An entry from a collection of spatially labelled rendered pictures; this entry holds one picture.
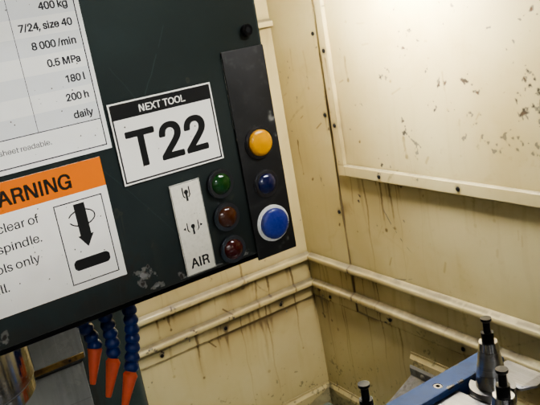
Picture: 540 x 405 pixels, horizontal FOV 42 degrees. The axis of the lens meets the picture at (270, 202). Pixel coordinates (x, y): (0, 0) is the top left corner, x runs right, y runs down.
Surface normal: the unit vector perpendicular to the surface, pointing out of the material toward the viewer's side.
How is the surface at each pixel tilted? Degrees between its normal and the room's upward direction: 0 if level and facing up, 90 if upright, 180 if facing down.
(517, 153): 90
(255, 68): 90
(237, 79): 90
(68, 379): 92
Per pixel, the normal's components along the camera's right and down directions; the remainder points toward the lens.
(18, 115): 0.54, 0.14
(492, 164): -0.82, 0.28
